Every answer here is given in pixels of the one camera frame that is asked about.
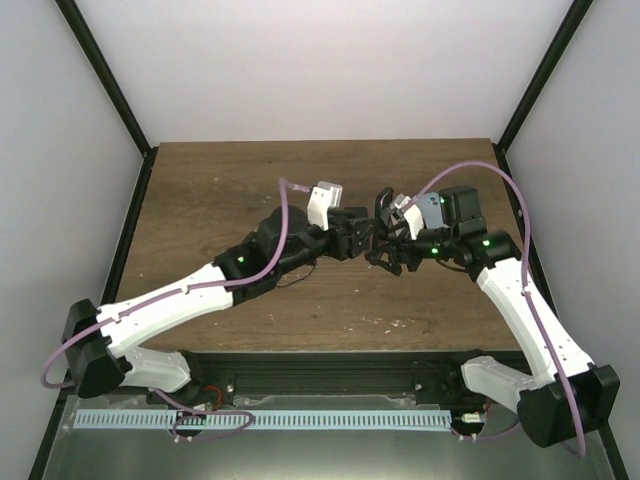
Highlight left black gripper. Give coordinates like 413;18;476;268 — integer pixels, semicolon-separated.
274;209;377;277

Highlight black phone case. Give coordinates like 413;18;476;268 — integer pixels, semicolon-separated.
372;187;396;247

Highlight light blue phone case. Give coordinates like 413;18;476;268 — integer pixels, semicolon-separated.
416;192;446;230

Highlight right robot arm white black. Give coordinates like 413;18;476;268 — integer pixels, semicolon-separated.
366;186;620;447

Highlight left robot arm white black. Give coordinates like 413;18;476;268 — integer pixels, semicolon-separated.
62;206;373;404

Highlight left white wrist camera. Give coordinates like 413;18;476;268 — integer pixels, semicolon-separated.
307;181;343;231

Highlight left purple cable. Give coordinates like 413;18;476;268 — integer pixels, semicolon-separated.
40;176;311;390

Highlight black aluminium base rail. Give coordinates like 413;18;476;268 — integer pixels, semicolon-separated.
144;351;516;406

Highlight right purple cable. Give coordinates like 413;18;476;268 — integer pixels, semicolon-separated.
409;161;587;458

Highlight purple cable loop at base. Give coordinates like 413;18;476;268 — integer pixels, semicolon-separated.
149;389;256;443

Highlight right black frame post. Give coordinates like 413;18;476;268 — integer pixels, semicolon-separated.
495;0;594;152

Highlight black frame post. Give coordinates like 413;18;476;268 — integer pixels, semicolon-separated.
53;0;153;156
495;0;594;152

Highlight light blue slotted cable duct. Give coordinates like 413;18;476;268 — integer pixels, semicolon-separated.
73;409;452;432

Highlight left black frame post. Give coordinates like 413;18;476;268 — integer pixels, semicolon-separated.
53;0;153;156

